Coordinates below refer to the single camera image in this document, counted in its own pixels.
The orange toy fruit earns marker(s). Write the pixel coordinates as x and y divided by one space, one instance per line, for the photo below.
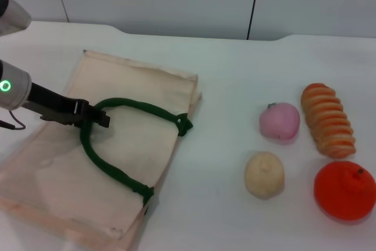
340 192

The pink peach toy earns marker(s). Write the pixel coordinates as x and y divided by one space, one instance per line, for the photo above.
279 121

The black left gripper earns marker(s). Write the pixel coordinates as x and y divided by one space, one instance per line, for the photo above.
53 101

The beige round bun toy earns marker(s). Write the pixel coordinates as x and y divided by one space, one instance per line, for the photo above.
264 177

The orange striped bread toy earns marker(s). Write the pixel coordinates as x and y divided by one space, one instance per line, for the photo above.
329 118

